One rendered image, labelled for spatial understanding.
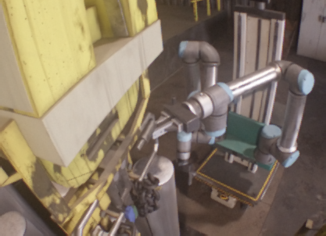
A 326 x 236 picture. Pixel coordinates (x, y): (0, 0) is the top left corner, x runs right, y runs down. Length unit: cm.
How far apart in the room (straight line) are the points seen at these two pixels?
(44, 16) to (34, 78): 7
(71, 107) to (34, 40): 10
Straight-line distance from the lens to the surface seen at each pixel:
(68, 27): 29
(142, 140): 68
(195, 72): 156
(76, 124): 30
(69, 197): 53
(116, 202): 70
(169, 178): 91
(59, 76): 28
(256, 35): 163
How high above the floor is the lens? 207
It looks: 37 degrees down
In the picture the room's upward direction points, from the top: 7 degrees counter-clockwise
